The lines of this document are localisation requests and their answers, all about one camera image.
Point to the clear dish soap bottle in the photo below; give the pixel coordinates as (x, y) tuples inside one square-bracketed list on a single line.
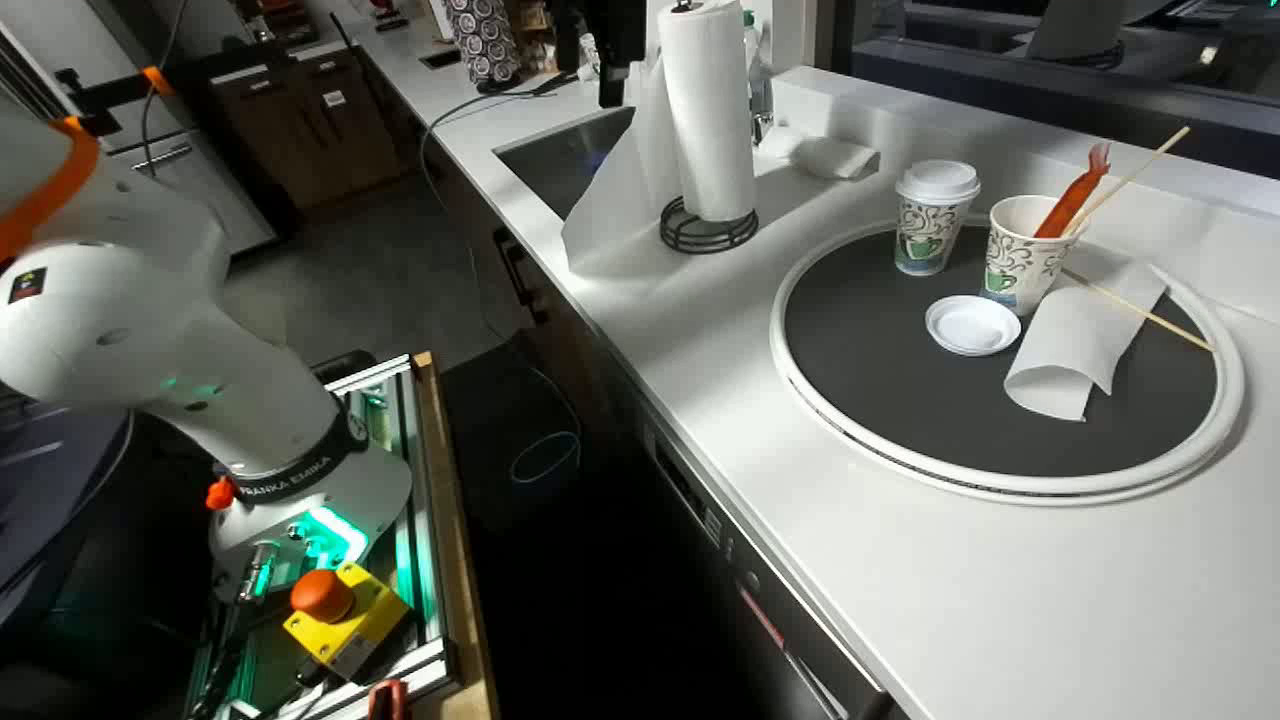
[(763, 64)]

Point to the small white bowl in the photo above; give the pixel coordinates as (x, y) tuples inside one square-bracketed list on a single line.
[(972, 326)]

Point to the paper cup with white lid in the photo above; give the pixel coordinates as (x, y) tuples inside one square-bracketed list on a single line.
[(928, 221)]

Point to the dark glass window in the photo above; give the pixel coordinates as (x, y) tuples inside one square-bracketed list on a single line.
[(1066, 63)]

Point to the black under-counter appliance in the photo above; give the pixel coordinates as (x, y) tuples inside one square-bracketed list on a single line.
[(722, 601)]

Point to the white paper towel roll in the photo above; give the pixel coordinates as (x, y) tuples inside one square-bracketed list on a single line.
[(706, 105)]

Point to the yellow emergency stop button box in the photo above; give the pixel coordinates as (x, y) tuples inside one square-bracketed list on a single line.
[(350, 624)]

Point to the orange plastic fork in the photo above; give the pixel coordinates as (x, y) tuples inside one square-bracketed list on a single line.
[(1073, 202)]

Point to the black white patterned container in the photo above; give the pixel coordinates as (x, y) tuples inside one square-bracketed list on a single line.
[(483, 41)]

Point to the open patterned paper cup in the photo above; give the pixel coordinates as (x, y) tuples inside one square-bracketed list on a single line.
[(1020, 261)]

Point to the brown wooden cabinet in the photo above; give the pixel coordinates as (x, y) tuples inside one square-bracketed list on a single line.
[(315, 126)]

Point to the stainless steel sink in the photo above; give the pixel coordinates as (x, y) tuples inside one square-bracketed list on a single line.
[(564, 160)]

